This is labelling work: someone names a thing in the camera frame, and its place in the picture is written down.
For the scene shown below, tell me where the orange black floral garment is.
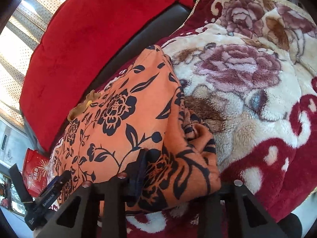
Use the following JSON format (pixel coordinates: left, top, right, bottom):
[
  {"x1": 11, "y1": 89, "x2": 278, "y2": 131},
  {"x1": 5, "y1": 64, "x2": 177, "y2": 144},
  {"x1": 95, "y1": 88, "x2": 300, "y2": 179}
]
[{"x1": 51, "y1": 45, "x2": 221, "y2": 212}]

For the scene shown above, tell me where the red gift bag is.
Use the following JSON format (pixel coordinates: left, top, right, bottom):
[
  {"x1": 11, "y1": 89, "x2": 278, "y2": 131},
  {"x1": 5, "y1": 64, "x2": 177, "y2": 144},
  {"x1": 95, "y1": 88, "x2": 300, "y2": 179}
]
[{"x1": 22, "y1": 148, "x2": 49, "y2": 198}]

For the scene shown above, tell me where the cream maroon floral plush blanket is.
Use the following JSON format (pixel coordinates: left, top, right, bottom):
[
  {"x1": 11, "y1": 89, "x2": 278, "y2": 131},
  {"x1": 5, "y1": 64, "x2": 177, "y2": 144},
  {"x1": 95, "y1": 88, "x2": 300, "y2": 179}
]
[{"x1": 49, "y1": 0, "x2": 317, "y2": 238}]

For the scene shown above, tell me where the red fleece blanket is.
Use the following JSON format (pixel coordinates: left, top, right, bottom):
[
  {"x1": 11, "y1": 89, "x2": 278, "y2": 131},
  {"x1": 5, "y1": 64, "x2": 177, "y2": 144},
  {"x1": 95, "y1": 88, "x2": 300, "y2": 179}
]
[{"x1": 20, "y1": 0, "x2": 192, "y2": 152}]

